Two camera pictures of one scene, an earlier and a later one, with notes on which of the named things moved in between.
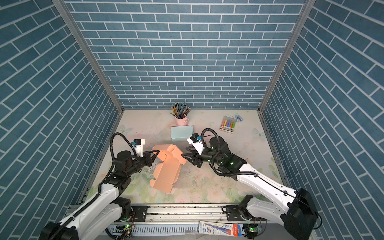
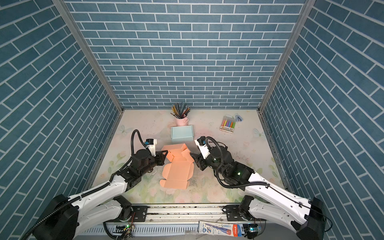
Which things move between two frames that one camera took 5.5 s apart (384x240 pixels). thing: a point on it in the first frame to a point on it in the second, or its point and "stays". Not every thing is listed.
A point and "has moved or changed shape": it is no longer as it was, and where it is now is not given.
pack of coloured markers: x=227 y=124 stays
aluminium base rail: x=165 y=213 stays
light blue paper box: x=181 y=133 stays
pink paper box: x=167 y=172 has moved or changed shape
